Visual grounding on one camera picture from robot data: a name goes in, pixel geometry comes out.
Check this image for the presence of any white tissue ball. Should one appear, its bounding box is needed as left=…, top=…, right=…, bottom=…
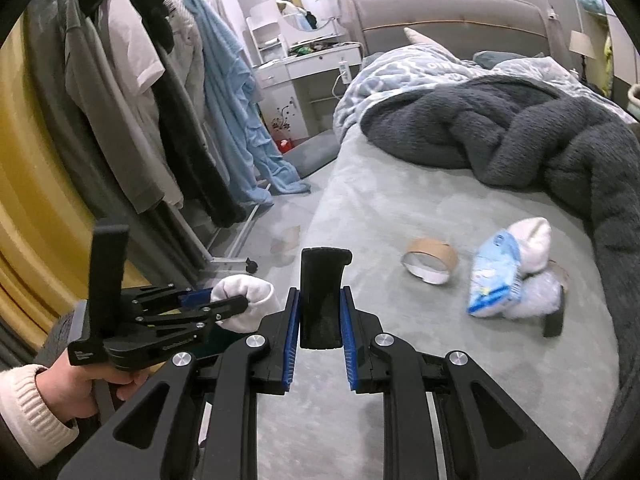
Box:
left=210, top=274, right=282, bottom=334

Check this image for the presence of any black velcro strap piece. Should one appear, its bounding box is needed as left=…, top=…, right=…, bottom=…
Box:
left=298, top=246, right=354, bottom=350

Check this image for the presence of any black brown small block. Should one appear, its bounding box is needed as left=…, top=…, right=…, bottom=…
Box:
left=542, top=260, right=570, bottom=338

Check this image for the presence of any clear plastic wrap trash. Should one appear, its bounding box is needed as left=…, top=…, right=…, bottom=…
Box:
left=502, top=264, right=566, bottom=320

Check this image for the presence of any blue tissue packet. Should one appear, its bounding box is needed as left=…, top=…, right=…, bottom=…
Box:
left=466, top=230, right=523, bottom=318

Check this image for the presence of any brown cardboard tape roll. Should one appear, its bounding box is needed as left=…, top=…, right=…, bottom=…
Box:
left=401, top=237, right=459, bottom=285

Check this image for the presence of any white tissue wad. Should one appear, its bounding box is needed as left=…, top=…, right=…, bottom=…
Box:
left=506, top=217, right=551, bottom=275

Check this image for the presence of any white knit sleeve forearm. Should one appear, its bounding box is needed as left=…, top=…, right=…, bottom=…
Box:
left=1, top=364, right=79, bottom=468

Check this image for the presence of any person's left hand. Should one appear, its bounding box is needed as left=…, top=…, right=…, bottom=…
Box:
left=35, top=350, right=151, bottom=424

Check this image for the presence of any white metal clothes rack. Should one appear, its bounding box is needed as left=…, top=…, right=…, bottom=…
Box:
left=46, top=0, right=274, bottom=276

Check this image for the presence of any yellow curtain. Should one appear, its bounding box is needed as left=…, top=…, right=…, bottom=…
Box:
left=0, top=12, right=151, bottom=351

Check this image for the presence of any light blue hanging robe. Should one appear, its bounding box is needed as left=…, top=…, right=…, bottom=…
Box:
left=181, top=0, right=309, bottom=206

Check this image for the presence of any red small object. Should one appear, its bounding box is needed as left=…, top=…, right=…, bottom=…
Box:
left=277, top=139, right=292, bottom=154

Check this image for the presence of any grey bed sheet mattress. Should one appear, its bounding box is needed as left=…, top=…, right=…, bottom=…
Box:
left=259, top=128, right=618, bottom=472

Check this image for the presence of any grey hanging shirt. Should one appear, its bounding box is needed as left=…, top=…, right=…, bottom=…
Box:
left=61, top=0, right=183, bottom=214

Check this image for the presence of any grey floor cushion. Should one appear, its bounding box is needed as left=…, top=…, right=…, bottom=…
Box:
left=283, top=130, right=340, bottom=179

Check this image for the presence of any white hanging t-shirt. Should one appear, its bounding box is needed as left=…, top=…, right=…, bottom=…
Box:
left=102, top=0, right=165, bottom=96

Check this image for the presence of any white dressing table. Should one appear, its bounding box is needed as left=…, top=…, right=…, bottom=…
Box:
left=246, top=0, right=362, bottom=145

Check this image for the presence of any white power strip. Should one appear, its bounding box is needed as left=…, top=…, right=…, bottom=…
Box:
left=338, top=61, right=352, bottom=86

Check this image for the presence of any dark grey fluffy blanket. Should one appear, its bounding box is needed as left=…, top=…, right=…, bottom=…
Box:
left=360, top=76, right=639, bottom=479

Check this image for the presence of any blue white patterned duvet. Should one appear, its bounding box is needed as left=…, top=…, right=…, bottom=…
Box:
left=333, top=27, right=636, bottom=141

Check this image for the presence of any black hanging garment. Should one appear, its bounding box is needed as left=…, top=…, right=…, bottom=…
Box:
left=78, top=0, right=245, bottom=228

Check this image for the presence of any round vanity mirror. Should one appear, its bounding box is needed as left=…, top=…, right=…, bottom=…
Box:
left=276, top=0, right=340, bottom=32

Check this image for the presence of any grey padded headboard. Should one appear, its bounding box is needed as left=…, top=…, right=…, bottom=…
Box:
left=346, top=0, right=573, bottom=68

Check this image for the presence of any bedside table lamp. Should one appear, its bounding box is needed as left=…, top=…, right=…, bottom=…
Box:
left=568, top=30, right=597, bottom=84

